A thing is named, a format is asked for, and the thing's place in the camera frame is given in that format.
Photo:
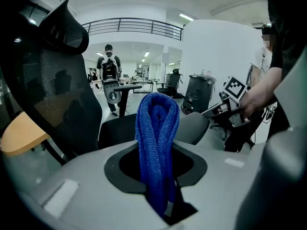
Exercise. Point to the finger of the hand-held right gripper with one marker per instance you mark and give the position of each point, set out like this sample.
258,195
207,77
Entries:
213,109
224,109

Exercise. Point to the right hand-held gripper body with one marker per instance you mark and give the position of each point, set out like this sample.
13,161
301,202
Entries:
236,87

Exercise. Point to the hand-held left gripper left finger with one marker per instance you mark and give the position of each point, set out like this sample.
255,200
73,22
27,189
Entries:
84,200

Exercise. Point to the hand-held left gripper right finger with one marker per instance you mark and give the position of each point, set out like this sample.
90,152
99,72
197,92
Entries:
220,188

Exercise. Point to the blue cloth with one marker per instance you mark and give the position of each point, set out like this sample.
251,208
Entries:
153,140

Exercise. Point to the person's right forearm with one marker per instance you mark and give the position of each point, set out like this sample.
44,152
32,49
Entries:
263,90

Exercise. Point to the person's right hand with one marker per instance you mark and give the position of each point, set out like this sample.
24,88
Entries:
249,104

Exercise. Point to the small pink object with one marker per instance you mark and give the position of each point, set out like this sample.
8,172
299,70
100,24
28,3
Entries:
208,73

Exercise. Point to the person's black clothing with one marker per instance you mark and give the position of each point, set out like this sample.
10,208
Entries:
287,20

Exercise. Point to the round wooden table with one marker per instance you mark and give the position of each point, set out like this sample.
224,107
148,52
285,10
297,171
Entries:
21,133

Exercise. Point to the black mesh office chair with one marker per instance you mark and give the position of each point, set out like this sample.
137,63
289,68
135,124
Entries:
52,92

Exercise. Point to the black balcony railing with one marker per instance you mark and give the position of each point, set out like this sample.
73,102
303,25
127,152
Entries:
134,27

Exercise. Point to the black frame bench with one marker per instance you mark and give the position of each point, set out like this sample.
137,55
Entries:
146,83

